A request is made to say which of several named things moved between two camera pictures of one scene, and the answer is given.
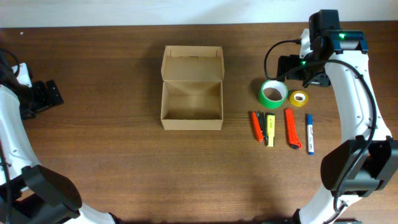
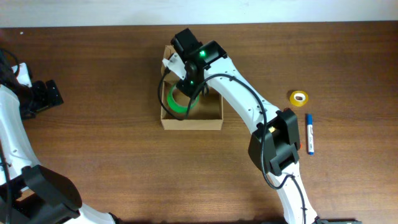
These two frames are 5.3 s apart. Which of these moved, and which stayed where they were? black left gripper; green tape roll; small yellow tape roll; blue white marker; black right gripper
Moved: green tape roll; black right gripper
Stayed: blue white marker; small yellow tape roll; black left gripper
